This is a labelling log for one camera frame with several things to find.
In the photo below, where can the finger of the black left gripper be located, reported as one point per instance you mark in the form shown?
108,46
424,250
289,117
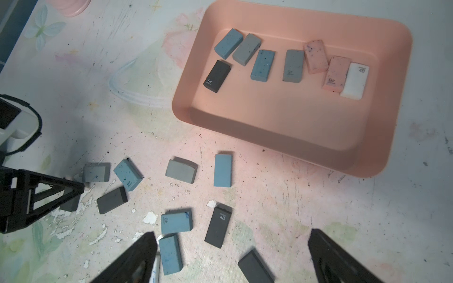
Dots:
27,196

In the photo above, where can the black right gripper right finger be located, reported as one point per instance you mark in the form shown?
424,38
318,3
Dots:
333,264

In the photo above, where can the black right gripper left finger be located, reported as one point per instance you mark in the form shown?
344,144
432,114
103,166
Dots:
135,265

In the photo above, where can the pink storage tray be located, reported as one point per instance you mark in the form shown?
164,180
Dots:
301,120

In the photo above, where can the pink eraser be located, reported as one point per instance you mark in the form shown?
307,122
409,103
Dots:
335,78
316,58

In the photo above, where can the white eraser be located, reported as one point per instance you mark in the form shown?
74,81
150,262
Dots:
355,81

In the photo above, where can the grey eraser with print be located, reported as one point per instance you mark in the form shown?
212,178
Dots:
293,67

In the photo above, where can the grey-green eraser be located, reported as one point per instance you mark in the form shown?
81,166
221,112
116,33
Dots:
247,49

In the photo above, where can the blue-grey eraser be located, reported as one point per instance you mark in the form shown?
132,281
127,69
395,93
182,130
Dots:
229,43

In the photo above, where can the lower blue eraser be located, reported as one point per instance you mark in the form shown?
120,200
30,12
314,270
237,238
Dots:
170,254

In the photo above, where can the blue eraser with print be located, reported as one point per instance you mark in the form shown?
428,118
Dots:
177,221

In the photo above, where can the dark grey eraser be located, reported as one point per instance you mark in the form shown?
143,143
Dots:
112,200

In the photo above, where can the grey speckled eraser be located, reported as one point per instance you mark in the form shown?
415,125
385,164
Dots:
96,172

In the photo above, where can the teal speckled eraser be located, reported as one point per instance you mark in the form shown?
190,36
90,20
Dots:
128,174

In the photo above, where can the black eraser with print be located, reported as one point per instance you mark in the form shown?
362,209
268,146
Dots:
217,229

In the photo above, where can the light blue upright eraser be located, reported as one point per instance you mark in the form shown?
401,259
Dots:
223,170

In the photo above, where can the pink metal pencil bucket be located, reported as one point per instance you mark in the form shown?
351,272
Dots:
69,8

